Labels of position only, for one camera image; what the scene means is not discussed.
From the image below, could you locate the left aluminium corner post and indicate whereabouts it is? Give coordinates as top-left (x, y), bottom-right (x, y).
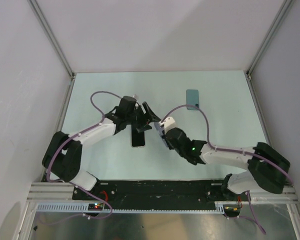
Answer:
top-left (27, 0), bottom-right (76, 81)

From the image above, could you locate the purple phone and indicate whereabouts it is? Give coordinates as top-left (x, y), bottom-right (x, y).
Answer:
top-left (154, 121), bottom-right (171, 150)

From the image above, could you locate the aluminium corner post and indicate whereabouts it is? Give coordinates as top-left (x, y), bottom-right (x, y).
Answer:
top-left (27, 0), bottom-right (76, 81)
top-left (245, 0), bottom-right (295, 80)

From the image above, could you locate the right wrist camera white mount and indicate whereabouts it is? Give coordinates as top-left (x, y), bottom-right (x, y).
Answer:
top-left (159, 116), bottom-right (177, 134)

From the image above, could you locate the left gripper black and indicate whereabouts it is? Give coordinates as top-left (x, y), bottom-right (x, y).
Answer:
top-left (125, 102), bottom-right (160, 133)

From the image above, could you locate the teal phone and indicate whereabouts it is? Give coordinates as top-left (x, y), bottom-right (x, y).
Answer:
top-left (186, 89), bottom-right (200, 111)

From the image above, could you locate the aluminium frame rail front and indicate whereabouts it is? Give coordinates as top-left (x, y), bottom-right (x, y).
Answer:
top-left (27, 180), bottom-right (299, 204)

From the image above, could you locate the clear phone case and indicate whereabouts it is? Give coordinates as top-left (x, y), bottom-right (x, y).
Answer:
top-left (130, 123), bottom-right (146, 149)

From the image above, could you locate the white slotted cable duct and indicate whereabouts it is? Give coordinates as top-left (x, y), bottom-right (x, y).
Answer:
top-left (36, 202), bottom-right (239, 214)

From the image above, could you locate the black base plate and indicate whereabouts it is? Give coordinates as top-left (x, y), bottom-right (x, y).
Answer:
top-left (72, 179), bottom-right (252, 211)

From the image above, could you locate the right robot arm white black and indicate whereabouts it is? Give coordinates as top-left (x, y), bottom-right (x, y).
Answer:
top-left (162, 127), bottom-right (291, 201)

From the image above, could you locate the right aluminium corner post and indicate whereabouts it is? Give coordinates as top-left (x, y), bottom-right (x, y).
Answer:
top-left (245, 0), bottom-right (295, 80)

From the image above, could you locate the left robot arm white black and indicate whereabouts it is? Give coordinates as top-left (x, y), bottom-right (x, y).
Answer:
top-left (42, 96), bottom-right (161, 200)

